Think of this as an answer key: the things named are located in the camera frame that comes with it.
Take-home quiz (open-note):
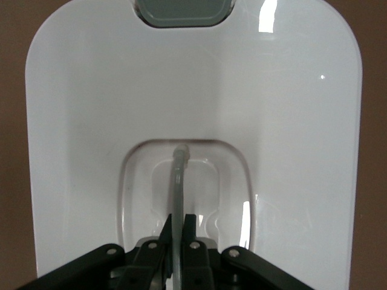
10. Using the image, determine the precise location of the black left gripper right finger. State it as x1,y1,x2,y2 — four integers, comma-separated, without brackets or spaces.
181,213,353,290

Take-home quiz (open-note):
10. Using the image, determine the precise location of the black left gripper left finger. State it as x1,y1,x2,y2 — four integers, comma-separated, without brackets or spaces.
15,213,174,290

